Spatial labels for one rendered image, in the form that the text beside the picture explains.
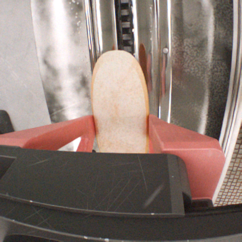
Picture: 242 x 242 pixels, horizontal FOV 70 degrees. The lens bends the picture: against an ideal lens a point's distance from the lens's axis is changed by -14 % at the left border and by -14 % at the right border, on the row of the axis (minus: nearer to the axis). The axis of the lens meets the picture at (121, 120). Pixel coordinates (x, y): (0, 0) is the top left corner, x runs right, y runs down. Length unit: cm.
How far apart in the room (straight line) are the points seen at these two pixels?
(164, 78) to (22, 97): 19
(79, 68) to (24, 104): 13
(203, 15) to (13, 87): 26
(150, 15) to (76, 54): 8
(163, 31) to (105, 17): 6
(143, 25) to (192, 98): 11
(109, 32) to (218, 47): 12
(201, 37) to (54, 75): 16
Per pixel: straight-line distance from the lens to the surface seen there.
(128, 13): 20
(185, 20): 22
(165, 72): 19
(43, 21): 20
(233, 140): 20
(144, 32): 19
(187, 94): 24
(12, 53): 28
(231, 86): 19
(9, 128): 32
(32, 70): 27
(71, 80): 20
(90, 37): 19
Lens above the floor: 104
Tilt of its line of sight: 60 degrees down
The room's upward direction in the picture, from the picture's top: 167 degrees counter-clockwise
